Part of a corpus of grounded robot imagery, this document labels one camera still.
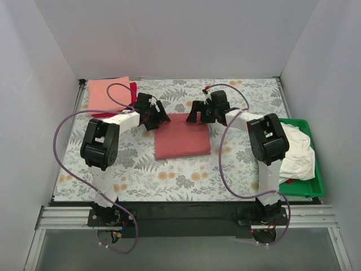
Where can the folded salmon pink t shirt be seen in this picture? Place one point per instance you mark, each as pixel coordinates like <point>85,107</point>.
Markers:
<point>99,99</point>

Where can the dusty rose t shirt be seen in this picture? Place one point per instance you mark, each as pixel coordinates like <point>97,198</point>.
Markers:
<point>178,138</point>

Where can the white t shirt red print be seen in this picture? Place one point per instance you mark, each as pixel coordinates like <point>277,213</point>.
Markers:
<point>299,161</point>

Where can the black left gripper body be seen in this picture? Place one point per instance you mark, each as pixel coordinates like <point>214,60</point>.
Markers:
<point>154,115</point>

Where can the green plastic tray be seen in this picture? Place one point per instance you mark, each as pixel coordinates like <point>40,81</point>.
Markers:
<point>311,188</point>

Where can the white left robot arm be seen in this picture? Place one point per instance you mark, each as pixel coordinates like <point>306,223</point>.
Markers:
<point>100,148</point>

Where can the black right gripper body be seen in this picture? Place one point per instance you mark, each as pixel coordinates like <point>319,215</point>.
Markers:
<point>203,112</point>

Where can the floral patterned table mat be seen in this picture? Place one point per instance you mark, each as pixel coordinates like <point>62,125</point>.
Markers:
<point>227,173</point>

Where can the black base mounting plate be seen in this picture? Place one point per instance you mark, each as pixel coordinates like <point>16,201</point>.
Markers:
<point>185,219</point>

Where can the folded crimson red t shirt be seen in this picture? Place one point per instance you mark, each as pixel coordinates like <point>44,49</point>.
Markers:
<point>132,88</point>

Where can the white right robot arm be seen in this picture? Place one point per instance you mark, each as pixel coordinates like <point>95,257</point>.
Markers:
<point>268,144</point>

